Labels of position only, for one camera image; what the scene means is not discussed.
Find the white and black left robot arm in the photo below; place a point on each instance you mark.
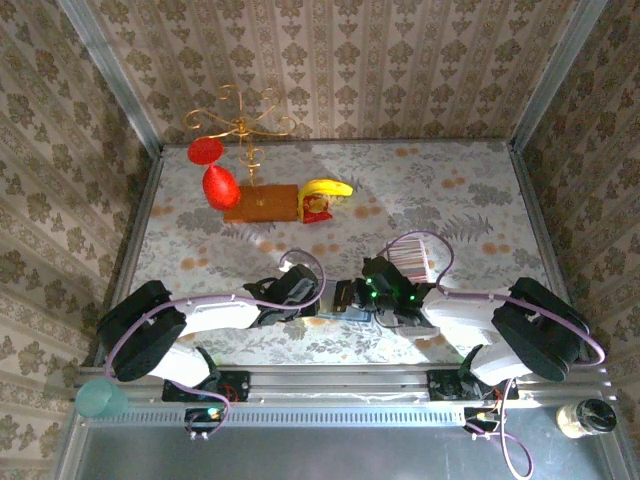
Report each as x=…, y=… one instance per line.
x=215, y=315

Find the red and yellow snack packet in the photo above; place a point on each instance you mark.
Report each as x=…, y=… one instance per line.
x=315, y=209

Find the yellow banana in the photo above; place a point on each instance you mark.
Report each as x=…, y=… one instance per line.
x=325, y=188

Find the red plastic wine glass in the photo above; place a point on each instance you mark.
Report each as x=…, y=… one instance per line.
x=220, y=189

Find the floral patterned tablecloth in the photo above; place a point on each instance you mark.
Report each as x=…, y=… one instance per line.
x=450, y=165

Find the black electronics box with LED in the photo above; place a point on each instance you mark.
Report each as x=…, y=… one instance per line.
x=200, y=417
x=480, y=419

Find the teal plastic cup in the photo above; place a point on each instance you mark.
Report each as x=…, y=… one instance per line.
x=97, y=400

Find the glass jar with black lid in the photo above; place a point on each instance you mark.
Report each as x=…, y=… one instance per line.
x=585, y=419

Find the aluminium extrusion rail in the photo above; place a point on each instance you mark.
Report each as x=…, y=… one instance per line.
x=340, y=385

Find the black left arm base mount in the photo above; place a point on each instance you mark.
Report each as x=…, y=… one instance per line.
x=232, y=385

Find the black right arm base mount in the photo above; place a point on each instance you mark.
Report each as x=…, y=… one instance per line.
x=445, y=385

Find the grey metal base plate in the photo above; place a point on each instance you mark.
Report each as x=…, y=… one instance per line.
x=325, y=455

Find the aluminium table edge rail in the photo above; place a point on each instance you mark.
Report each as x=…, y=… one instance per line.
x=547, y=250
x=133, y=250

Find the aluminium corner post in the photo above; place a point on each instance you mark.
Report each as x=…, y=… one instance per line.
x=107, y=65
x=558, y=65

